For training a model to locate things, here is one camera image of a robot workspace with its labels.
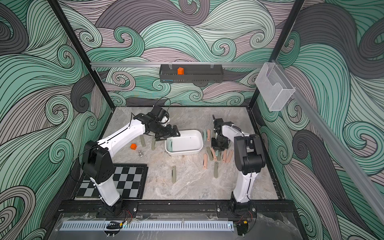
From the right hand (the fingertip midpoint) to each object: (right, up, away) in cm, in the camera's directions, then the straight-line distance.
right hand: (219, 150), depth 94 cm
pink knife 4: (-9, -6, -4) cm, 12 cm away
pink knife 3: (+6, -4, -2) cm, 8 cm away
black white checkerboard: (-52, -13, -15) cm, 55 cm away
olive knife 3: (-3, -10, -7) cm, 13 cm away
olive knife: (-39, +11, -34) cm, 53 cm away
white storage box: (-19, +5, +4) cm, 20 cm away
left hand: (-28, +11, -10) cm, 32 cm away
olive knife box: (-29, -12, -9) cm, 32 cm away
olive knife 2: (-6, -2, -2) cm, 6 cm away
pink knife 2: (+3, -3, -2) cm, 5 cm away
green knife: (-8, +9, +9) cm, 15 cm away
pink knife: (-6, +9, +9) cm, 14 cm away
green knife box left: (-32, +3, +1) cm, 32 cm away
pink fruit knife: (-4, -2, -2) cm, 5 cm away
